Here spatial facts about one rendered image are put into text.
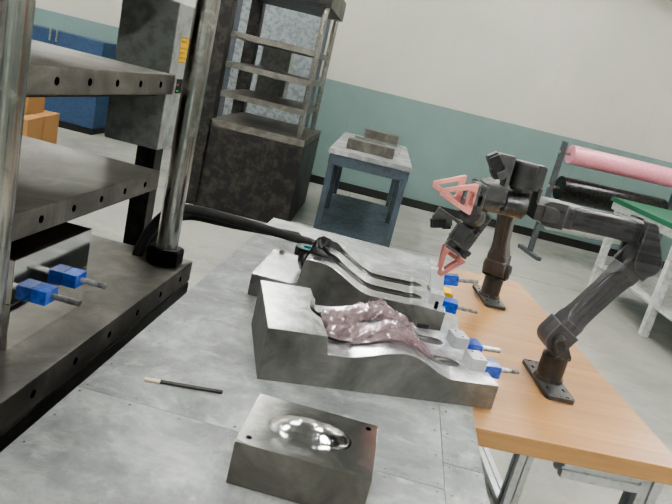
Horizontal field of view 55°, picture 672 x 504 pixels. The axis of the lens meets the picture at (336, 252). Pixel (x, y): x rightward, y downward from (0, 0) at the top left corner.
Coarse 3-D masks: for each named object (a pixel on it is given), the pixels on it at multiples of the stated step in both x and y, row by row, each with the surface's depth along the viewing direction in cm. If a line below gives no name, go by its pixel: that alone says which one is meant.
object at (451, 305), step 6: (432, 288) 167; (432, 294) 164; (438, 294) 164; (432, 300) 164; (438, 300) 164; (444, 300) 164; (450, 300) 166; (456, 300) 167; (444, 306) 164; (450, 306) 164; (456, 306) 164; (462, 306) 166; (450, 312) 164; (474, 312) 165
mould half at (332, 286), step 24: (336, 240) 185; (264, 264) 172; (288, 264) 177; (312, 264) 161; (336, 264) 165; (360, 264) 181; (312, 288) 163; (336, 288) 162; (360, 288) 162; (408, 288) 173; (408, 312) 161; (432, 312) 160
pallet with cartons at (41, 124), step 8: (32, 104) 555; (40, 104) 571; (32, 112) 558; (40, 112) 575; (48, 112) 587; (24, 120) 527; (32, 120) 536; (40, 120) 554; (48, 120) 572; (56, 120) 592; (24, 128) 528; (32, 128) 540; (40, 128) 558; (48, 128) 576; (56, 128) 597; (32, 136) 543; (40, 136) 562; (48, 136) 580; (56, 136) 601
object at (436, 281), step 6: (432, 270) 173; (432, 276) 174; (438, 276) 173; (444, 276) 174; (450, 276) 174; (456, 276) 173; (432, 282) 174; (438, 282) 174; (444, 282) 174; (450, 282) 174; (456, 282) 174; (462, 282) 175; (468, 282) 175; (474, 282) 175; (438, 288) 174
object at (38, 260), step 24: (24, 240) 120; (48, 240) 123; (72, 240) 128; (24, 264) 113; (48, 264) 121; (72, 264) 131; (24, 288) 115; (72, 288) 134; (24, 312) 117; (48, 312) 126; (24, 336) 120
